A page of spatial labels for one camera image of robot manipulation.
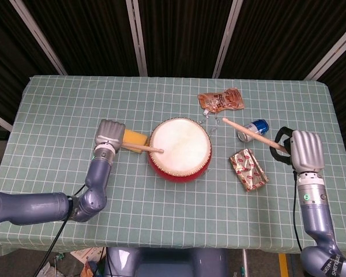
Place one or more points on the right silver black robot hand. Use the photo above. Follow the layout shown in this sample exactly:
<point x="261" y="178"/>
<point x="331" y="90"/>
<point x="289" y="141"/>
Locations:
<point x="305" y="150"/>

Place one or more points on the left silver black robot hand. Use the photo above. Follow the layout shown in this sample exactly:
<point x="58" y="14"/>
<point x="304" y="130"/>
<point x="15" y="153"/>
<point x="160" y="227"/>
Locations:
<point x="109" y="134"/>

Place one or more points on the wooden drumstick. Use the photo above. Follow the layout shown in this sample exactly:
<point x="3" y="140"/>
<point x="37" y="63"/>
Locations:
<point x="141" y="147"/>
<point x="253" y="134"/>

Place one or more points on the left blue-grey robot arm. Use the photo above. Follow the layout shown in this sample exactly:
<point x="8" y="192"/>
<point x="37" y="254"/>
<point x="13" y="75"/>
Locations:
<point x="31" y="206"/>

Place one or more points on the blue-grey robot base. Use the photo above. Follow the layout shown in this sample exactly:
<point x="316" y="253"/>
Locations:
<point x="167" y="262"/>

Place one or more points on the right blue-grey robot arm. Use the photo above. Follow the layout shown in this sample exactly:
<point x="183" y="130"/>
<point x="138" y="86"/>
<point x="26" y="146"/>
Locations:
<point x="314" y="207"/>

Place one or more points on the red drum with white skin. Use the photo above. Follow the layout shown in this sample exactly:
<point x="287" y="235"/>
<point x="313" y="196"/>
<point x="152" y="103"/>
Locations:
<point x="184" y="150"/>

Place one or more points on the yellow sponge block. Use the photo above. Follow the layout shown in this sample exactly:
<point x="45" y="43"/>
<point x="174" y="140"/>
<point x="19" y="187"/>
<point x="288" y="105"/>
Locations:
<point x="135" y="137"/>

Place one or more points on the blue and white drink can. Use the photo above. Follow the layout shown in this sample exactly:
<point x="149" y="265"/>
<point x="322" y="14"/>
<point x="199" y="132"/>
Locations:
<point x="258" y="127"/>

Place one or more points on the gold foil wrapped packet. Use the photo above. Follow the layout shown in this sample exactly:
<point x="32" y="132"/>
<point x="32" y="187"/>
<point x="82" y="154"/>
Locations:
<point x="246" y="170"/>

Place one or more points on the green checked tablecloth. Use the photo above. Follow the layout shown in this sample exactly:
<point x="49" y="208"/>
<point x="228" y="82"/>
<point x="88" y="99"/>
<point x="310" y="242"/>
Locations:
<point x="161" y="207"/>

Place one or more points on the brown sauce pouch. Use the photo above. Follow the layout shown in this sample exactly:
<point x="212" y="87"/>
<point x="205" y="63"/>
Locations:
<point x="222" y="99"/>

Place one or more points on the white printed paper sheet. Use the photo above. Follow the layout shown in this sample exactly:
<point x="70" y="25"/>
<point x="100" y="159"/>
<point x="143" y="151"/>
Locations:
<point x="86" y="254"/>

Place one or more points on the white table leg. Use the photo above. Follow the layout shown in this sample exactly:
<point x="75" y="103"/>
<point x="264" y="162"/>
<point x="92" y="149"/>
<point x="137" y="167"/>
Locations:
<point x="245" y="264"/>

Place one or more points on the crumpled white paper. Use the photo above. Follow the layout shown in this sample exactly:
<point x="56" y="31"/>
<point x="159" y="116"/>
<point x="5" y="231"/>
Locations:
<point x="47" y="271"/>

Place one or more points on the white partition post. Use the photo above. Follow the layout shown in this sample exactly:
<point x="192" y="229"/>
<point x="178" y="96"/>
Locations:
<point x="227" y="37"/>
<point x="37" y="37"/>
<point x="0" y="119"/>
<point x="137" y="37"/>
<point x="331" y="53"/>

